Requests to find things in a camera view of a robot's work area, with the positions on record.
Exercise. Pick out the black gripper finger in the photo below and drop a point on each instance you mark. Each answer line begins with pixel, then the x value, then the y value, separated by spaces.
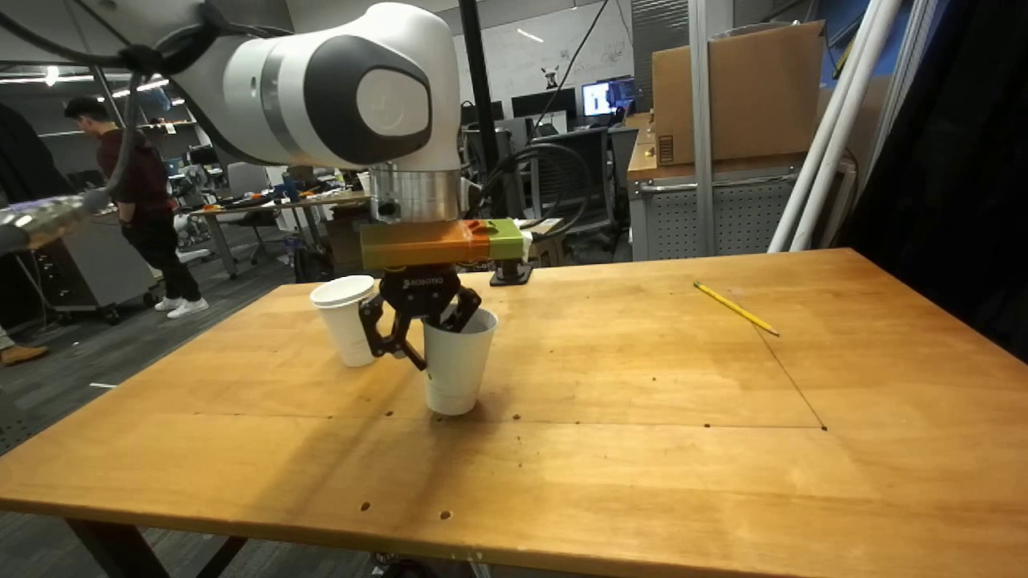
pixel 463 308
pixel 385 325

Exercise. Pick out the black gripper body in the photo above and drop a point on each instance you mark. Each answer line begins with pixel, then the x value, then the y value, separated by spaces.
pixel 422 288

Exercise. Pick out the white foam cup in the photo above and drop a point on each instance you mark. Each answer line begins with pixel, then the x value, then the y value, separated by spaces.
pixel 344 321
pixel 456 371

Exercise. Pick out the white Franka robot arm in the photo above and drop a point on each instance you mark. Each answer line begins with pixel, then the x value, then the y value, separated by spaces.
pixel 322 99

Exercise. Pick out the black vertical pole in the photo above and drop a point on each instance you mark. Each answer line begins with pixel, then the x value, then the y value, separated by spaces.
pixel 478 99

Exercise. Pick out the grey perforated cabinet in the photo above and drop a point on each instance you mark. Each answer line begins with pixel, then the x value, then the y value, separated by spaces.
pixel 676 221

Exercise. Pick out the lit computer monitor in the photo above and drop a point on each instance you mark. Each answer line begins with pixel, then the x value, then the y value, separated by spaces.
pixel 604 99

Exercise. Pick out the person in dark red shirt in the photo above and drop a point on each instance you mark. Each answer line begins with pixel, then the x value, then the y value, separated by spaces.
pixel 145 203

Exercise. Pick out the yellow pencil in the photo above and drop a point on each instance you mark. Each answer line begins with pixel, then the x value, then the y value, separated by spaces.
pixel 736 308

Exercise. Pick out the grey metal column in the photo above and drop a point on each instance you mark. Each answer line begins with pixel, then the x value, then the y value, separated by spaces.
pixel 700 131

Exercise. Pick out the grey equipment cart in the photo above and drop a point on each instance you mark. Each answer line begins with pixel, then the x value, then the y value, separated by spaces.
pixel 82 260

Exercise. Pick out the large cardboard box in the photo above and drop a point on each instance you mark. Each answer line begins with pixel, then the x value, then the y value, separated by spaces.
pixel 740 92

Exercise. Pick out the black table leg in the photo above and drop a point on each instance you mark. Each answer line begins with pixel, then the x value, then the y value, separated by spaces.
pixel 112 551

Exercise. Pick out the white leaning poles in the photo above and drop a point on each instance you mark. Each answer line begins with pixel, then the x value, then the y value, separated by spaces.
pixel 846 117

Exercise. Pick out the black curtain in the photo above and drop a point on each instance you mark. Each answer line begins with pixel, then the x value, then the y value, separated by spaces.
pixel 951 162

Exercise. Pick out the orange green wrist camera box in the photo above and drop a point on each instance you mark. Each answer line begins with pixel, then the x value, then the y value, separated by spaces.
pixel 429 243

